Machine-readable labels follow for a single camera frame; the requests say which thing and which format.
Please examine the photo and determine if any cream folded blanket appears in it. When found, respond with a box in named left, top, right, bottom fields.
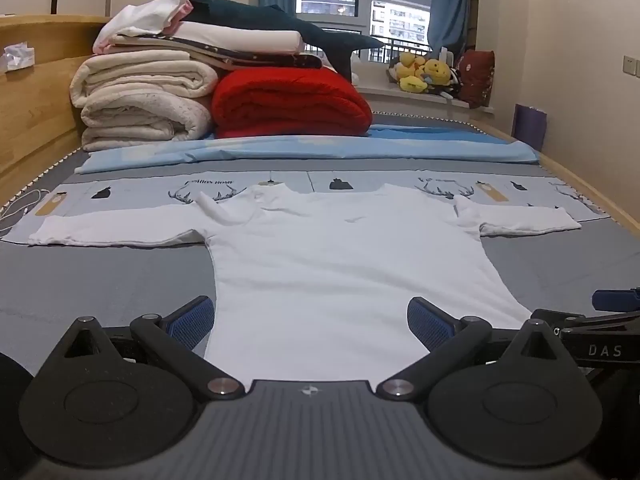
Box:
left=70, top=52, right=219, bottom=152

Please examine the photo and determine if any yellow plush toy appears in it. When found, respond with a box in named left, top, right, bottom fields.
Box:
left=390, top=51, right=430, bottom=93
left=424, top=58, right=453, bottom=87

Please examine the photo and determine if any grey printed bed sheet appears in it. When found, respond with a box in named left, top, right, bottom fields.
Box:
left=0, top=110, right=640, bottom=376

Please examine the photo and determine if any white folded quilt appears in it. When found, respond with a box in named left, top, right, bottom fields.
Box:
left=110, top=22, right=306, bottom=56

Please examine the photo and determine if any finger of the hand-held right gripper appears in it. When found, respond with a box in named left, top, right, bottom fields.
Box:
left=592, top=287, right=640, bottom=312

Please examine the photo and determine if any dark star-print folded blanket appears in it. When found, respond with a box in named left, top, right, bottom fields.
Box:
left=105, top=35, right=323, bottom=70

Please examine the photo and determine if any white tissue pack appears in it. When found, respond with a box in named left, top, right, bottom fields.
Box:
left=0, top=44, right=36, bottom=75

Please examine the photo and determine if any wooden bed frame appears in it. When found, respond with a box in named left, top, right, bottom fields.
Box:
left=0, top=15, right=640, bottom=241

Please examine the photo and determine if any white cable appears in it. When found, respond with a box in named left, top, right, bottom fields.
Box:
left=0, top=187, right=48, bottom=233

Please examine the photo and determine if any dark teal shark plush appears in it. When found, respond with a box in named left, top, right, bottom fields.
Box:
left=182, top=0, right=386, bottom=81

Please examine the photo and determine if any dark red cushion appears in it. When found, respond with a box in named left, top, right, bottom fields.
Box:
left=457, top=50, right=496, bottom=108

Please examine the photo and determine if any white long-sleeved shirt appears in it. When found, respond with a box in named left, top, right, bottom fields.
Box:
left=27, top=182, right=583, bottom=386

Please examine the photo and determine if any red folded blanket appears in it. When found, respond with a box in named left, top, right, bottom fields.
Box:
left=211, top=66, right=373, bottom=138

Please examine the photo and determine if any white windowsill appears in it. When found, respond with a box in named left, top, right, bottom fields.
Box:
left=350, top=60, right=496, bottom=111

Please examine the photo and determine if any light blue folded sheet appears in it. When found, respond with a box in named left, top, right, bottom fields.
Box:
left=75, top=124, right=540, bottom=176

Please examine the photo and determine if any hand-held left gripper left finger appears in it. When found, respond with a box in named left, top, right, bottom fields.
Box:
left=50, top=296, right=246, bottom=402

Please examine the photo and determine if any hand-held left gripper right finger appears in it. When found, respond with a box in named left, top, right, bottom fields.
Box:
left=376, top=296, right=576, bottom=401

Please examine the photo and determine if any white and pink folded cloth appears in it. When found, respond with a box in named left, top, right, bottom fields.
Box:
left=92, top=0, right=194, bottom=56

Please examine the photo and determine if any purple bag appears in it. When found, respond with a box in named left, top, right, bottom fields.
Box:
left=514, top=104, right=547, bottom=151

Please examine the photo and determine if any window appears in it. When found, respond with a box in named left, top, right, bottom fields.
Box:
left=295, top=0, right=436, bottom=53

